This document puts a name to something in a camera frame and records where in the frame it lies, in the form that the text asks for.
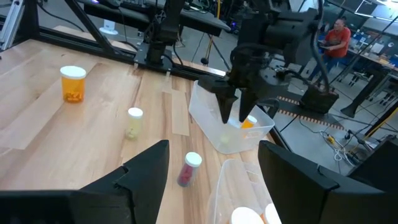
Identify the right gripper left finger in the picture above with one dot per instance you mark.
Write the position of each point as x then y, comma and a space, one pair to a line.
143, 186

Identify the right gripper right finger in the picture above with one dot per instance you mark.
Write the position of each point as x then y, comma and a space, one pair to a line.
295, 186

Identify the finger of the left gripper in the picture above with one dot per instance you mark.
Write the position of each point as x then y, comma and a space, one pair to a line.
227, 105
247, 104

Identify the small orange pill bottle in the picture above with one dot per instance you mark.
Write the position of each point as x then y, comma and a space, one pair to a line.
248, 124

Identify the small red pill bottle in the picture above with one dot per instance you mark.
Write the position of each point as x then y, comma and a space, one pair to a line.
188, 172

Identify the small yellow pill bottle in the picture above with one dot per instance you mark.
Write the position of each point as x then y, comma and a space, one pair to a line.
134, 124

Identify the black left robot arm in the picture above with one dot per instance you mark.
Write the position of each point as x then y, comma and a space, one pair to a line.
289, 34

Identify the clear plastic bin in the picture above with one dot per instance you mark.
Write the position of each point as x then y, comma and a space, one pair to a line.
205, 124
230, 186

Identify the black mat orange striped edges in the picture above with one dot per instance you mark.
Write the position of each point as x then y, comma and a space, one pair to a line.
292, 107

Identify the long black table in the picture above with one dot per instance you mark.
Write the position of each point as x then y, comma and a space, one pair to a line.
202, 23

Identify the black equipment box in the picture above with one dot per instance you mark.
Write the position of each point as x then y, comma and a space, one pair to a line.
320, 99

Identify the person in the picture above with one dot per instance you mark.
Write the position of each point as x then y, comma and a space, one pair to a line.
337, 40

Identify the cluttered black desk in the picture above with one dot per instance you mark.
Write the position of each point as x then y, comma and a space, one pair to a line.
373, 59

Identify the white plastic object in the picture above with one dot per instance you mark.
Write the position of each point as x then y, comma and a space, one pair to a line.
109, 28

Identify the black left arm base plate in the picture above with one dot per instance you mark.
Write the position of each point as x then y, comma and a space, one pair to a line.
141, 59

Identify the black aluminium table frame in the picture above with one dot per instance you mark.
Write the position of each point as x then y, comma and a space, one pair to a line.
62, 38

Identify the silver aluminium post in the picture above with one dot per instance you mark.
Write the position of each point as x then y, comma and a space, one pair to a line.
11, 25

